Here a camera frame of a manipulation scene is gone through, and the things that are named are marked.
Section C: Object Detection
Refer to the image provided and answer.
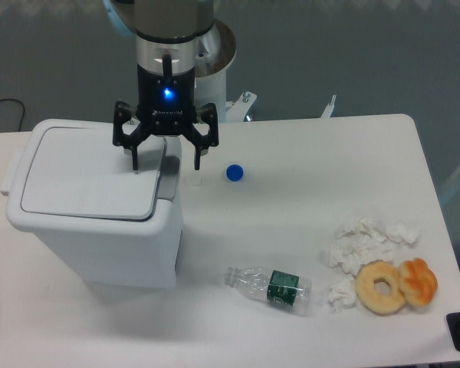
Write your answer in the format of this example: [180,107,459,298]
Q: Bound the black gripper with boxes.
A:
[113,66,219,171]

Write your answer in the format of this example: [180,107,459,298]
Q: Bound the white trash can lid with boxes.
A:
[21,127,166,221]

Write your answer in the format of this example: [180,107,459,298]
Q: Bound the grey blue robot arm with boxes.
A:
[104,1,219,169]

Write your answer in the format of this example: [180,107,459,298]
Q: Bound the white bottle cap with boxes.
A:
[185,172,202,186]

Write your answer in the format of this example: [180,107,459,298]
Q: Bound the blue bottle cap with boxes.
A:
[225,164,245,182]

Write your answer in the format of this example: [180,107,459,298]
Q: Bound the white trash can body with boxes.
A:
[6,119,183,288]

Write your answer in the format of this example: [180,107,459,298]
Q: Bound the clear plastic bottle green label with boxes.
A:
[225,267,312,317]

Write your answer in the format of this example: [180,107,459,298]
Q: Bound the large crumpled white tissue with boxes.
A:
[327,217,422,276]

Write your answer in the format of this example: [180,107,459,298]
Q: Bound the small crumpled white tissue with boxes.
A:
[327,276,357,313]

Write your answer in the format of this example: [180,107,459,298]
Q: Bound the orange glazed twisted bread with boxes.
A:
[398,258,438,307]

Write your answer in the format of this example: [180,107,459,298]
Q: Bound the white metal mounting bracket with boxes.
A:
[216,90,338,123]

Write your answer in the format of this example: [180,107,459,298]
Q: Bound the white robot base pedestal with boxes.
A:
[194,18,236,123]

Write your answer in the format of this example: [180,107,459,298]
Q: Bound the black cable on floor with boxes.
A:
[0,98,26,132]

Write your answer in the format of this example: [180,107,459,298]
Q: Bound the plain ring donut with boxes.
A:
[355,261,406,314]

